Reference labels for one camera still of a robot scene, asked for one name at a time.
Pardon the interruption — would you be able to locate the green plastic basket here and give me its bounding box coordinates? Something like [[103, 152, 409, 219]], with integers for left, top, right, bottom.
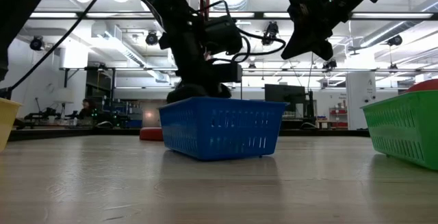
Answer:
[[361, 89, 438, 172]]

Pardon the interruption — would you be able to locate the white desk lamp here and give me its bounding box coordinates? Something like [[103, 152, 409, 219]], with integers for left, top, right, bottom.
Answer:
[[54, 88, 75, 121]]

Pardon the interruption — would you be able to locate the blue plastic basket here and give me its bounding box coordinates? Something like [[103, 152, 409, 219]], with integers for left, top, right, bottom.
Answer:
[[158, 96, 287, 162]]

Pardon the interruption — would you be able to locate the white cabinet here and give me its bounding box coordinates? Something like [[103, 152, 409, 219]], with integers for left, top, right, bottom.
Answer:
[[345, 71, 377, 131]]

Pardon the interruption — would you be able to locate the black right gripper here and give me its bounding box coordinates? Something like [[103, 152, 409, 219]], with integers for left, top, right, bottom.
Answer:
[[280, 0, 343, 62]]

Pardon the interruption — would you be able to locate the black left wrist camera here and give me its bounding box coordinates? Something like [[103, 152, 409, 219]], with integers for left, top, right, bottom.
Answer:
[[218, 62, 244, 84]]

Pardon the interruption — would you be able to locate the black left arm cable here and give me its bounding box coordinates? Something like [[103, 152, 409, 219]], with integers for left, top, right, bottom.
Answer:
[[0, 0, 114, 97]]

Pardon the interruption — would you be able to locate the black ceiling spotlight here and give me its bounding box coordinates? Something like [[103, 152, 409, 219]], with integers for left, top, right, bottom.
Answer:
[[144, 30, 159, 46], [29, 36, 45, 51], [261, 21, 280, 47], [387, 34, 404, 47], [321, 58, 338, 71]]

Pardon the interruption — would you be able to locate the black table rear rail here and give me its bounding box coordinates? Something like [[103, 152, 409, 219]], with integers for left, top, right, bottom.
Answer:
[[8, 127, 372, 141]]

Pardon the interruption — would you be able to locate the large red tape roll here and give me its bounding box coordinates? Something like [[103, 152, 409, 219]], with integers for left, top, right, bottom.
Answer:
[[405, 78, 438, 93]]

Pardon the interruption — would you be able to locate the yellow plastic basket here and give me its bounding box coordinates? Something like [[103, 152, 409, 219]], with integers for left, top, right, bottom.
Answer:
[[0, 97, 24, 153]]

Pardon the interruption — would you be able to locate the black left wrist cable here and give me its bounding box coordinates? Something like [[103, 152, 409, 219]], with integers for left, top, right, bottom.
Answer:
[[205, 0, 287, 64]]

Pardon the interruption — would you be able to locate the black computer monitor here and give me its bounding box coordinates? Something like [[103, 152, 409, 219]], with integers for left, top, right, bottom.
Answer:
[[264, 84, 307, 119]]

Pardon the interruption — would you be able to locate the red stapler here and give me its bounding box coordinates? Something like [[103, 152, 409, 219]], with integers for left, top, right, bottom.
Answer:
[[139, 127, 164, 142]]

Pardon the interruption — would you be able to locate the person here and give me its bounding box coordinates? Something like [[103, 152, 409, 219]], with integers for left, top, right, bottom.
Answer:
[[77, 97, 99, 120]]

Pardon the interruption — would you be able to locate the red storage shelf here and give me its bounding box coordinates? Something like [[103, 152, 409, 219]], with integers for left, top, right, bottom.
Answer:
[[328, 106, 348, 129]]

